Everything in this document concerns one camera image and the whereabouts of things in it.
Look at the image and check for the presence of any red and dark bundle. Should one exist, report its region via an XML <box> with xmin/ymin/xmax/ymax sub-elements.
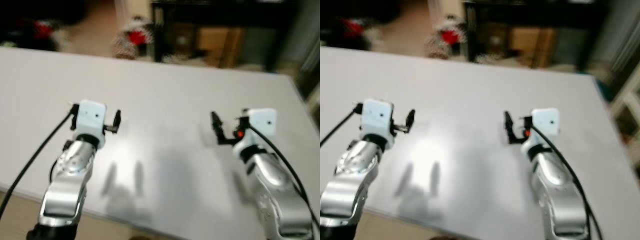
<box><xmin>0</xmin><ymin>17</ymin><xmax>68</xmax><ymax>52</ymax></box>
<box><xmin>320</xmin><ymin>16</ymin><xmax>383</xmax><ymax>51</ymax></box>

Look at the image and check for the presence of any black side table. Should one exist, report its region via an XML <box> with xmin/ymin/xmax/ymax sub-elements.
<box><xmin>462</xmin><ymin>0</ymin><xmax>612</xmax><ymax>72</ymax></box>
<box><xmin>151</xmin><ymin>0</ymin><xmax>304</xmax><ymax>72</ymax></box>

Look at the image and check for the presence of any brown cardboard box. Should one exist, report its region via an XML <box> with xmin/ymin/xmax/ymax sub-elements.
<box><xmin>509</xmin><ymin>27</ymin><xmax>559</xmax><ymax>69</ymax></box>
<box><xmin>196</xmin><ymin>27</ymin><xmax>246</xmax><ymax>69</ymax></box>

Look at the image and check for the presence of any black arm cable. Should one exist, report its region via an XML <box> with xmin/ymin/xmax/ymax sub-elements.
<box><xmin>320</xmin><ymin>102</ymin><xmax>364</xmax><ymax>148</ymax></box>
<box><xmin>247</xmin><ymin>124</ymin><xmax>321</xmax><ymax>230</ymax></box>
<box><xmin>529</xmin><ymin>125</ymin><xmax>605</xmax><ymax>240</ymax></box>
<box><xmin>0</xmin><ymin>102</ymin><xmax>81</xmax><ymax>220</ymax></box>

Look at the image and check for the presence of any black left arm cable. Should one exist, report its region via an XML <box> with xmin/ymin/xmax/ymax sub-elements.
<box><xmin>0</xmin><ymin>102</ymin><xmax>81</xmax><ymax>220</ymax></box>
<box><xmin>320</xmin><ymin>102</ymin><xmax>364</xmax><ymax>148</ymax></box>

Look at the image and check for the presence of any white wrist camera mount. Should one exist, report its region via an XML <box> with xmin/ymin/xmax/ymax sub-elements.
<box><xmin>360</xmin><ymin>98</ymin><xmax>395</xmax><ymax>150</ymax></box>
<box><xmin>530</xmin><ymin>107</ymin><xmax>560</xmax><ymax>151</ymax></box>
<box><xmin>75</xmin><ymin>99</ymin><xmax>108</xmax><ymax>149</ymax></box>
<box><xmin>243</xmin><ymin>108</ymin><xmax>278</xmax><ymax>151</ymax></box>

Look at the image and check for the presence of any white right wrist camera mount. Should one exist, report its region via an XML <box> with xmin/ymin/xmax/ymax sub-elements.
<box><xmin>243</xmin><ymin>108</ymin><xmax>278</xmax><ymax>151</ymax></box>
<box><xmin>530</xmin><ymin>107</ymin><xmax>560</xmax><ymax>151</ymax></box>

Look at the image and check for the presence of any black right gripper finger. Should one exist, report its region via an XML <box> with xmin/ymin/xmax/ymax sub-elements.
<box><xmin>210</xmin><ymin>111</ymin><xmax>226</xmax><ymax>146</ymax></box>
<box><xmin>503</xmin><ymin>110</ymin><xmax>519</xmax><ymax>145</ymax></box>

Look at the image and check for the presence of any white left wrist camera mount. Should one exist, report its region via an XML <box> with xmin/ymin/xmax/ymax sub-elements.
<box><xmin>360</xmin><ymin>98</ymin><xmax>395</xmax><ymax>150</ymax></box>
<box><xmin>75</xmin><ymin>99</ymin><xmax>108</xmax><ymax>149</ymax></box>

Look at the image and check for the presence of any red and white spotted bag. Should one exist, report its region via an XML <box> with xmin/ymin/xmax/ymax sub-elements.
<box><xmin>111</xmin><ymin>15</ymin><xmax>157</xmax><ymax>61</ymax></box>
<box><xmin>424</xmin><ymin>14</ymin><xmax>470</xmax><ymax>61</ymax></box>

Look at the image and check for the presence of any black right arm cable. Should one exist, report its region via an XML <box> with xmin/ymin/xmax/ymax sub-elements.
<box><xmin>529</xmin><ymin>125</ymin><xmax>605</xmax><ymax>240</ymax></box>
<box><xmin>247</xmin><ymin>124</ymin><xmax>321</xmax><ymax>230</ymax></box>

